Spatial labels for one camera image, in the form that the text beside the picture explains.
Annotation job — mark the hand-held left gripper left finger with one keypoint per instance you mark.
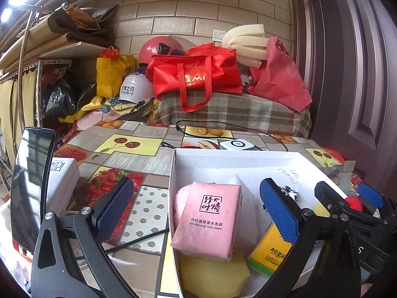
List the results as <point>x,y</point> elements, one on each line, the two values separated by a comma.
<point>116,208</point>

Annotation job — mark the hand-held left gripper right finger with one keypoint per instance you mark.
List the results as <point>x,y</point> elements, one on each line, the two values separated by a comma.
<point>279,211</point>

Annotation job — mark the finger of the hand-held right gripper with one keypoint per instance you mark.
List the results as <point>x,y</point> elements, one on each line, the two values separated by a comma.
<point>328,194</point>
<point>370,194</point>

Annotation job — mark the red soft ball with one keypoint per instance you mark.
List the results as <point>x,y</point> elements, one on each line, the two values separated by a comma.
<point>353,202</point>

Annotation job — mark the yellow tissue packet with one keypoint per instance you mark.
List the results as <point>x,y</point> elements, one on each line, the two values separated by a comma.
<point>269,254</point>

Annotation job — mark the white cardboard box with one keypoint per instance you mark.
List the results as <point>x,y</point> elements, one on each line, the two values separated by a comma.
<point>232,164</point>

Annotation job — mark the pink tissue packet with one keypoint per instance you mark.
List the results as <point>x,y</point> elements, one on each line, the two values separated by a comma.
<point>204,220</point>

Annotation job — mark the green and yellow sponge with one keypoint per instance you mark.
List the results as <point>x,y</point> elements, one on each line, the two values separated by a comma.
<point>321,210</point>

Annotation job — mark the leopard print cloth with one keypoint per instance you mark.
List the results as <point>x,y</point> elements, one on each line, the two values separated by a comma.
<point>290,192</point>

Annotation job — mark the grey metal stand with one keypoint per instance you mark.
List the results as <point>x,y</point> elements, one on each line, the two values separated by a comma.
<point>344,170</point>

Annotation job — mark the white foam sheet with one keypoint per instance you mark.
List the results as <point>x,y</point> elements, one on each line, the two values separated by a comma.
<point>248,223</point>

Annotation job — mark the fruit print tablecloth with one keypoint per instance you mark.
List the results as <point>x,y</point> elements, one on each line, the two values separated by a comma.
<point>124,161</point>

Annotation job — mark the pink round sponge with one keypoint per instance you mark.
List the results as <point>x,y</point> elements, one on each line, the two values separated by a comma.
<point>180,208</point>

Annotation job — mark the black phone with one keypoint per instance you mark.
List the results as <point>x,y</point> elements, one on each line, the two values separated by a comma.
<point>31,177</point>

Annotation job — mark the yellow sponge block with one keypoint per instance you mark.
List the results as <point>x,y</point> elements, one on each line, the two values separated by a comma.
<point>214,276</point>

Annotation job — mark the yellow cloth pile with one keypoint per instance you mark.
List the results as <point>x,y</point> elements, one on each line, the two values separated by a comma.
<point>93,105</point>

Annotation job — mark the plaid cloth cover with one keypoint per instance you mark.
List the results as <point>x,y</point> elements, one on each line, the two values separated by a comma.
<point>232,111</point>

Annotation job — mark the white helmet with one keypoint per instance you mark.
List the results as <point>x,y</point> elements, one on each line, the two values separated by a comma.
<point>133,87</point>

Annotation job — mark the black plastic bag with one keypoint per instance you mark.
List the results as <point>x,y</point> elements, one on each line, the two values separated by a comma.
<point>60,96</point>

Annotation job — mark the brown door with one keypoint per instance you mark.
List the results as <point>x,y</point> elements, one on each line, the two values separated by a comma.
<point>356,68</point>

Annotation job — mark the red plastic bag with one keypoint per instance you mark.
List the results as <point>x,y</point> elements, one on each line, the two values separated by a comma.
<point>279,77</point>

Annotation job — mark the yellow bag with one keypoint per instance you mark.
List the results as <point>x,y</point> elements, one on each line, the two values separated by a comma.
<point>108,74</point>

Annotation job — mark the yellow curtain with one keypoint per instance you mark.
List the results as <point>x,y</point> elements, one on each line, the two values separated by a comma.
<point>28,99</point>

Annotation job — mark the red tote bag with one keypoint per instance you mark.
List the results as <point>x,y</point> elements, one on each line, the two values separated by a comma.
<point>198,74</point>

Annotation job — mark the red helmet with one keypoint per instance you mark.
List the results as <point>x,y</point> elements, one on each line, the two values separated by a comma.
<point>155,49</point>

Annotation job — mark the curved metal pole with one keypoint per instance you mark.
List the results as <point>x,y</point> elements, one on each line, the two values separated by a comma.
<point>21,68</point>

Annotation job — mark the wooden shelf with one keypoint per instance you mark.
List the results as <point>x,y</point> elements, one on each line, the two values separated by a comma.
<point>62,48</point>

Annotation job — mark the cream foam rolls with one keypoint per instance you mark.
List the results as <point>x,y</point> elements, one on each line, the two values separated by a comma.
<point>245,42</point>

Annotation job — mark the white wall switch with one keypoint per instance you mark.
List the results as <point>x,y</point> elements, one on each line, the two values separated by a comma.
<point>219,35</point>

